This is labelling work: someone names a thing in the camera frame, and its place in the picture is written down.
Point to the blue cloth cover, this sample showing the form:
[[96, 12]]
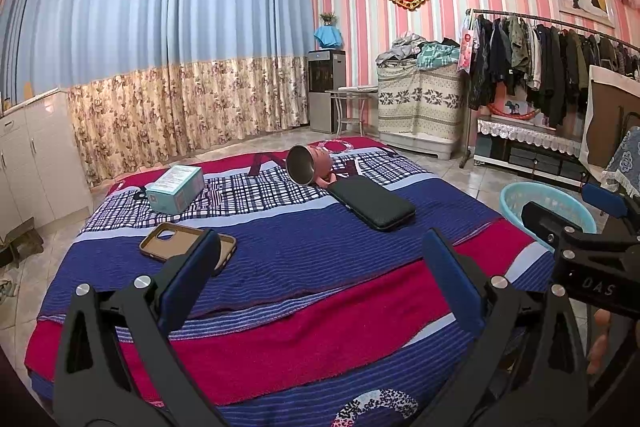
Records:
[[328, 38]]

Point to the grey clothes pile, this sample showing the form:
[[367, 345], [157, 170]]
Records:
[[400, 49]]

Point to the small potted plant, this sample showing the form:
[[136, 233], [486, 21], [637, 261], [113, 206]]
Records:
[[328, 19]]

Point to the white framed brown board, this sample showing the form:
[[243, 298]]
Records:
[[607, 117]]

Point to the blue and floral curtain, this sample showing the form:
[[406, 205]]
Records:
[[150, 22]]

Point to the row of hanging clothes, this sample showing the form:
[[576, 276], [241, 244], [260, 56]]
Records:
[[550, 62]]

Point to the person's right hand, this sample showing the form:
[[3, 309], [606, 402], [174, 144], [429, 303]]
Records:
[[597, 342]]

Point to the white lace cloth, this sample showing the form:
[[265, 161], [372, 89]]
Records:
[[525, 133]]

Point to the teal plaid garment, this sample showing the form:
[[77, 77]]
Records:
[[437, 56]]

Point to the blue floral cloth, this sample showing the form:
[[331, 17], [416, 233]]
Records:
[[625, 157]]

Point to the green rag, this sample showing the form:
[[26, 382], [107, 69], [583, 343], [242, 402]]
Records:
[[7, 292]]

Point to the small metal side table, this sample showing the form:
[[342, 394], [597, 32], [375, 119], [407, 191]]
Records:
[[357, 89]]

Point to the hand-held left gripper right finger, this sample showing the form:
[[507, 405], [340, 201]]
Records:
[[450, 277]]

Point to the low dark cabinet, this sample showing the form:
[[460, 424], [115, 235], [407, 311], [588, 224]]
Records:
[[525, 162]]

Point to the bed with striped cover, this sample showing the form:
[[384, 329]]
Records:
[[300, 257]]

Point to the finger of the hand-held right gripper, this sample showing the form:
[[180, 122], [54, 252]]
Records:
[[605, 201], [550, 219]]

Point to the brown phone case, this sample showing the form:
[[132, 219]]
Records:
[[165, 242]]

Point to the white cabinet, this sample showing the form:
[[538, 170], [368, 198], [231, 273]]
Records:
[[40, 157]]

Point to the light blue plastic basket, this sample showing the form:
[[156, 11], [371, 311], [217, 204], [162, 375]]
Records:
[[515, 202]]

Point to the pink hanging bag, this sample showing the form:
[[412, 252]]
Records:
[[466, 47]]

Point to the patterned cloth covered appliance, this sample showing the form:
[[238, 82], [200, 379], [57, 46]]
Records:
[[420, 107]]

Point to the small wooden stool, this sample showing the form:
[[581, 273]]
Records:
[[22, 242]]

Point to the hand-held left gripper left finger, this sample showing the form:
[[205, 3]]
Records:
[[185, 277]]

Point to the grey water dispenser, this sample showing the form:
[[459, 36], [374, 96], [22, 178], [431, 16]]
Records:
[[322, 107]]

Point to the red curved ornament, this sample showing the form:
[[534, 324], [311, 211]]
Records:
[[515, 112]]

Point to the metal clothes rack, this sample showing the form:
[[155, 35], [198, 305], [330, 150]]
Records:
[[525, 18]]

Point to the black zip case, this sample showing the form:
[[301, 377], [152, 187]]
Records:
[[372, 204]]

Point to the teal cardboard box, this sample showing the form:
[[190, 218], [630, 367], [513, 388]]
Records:
[[172, 192]]

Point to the pink metal cup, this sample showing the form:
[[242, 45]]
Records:
[[320, 159]]

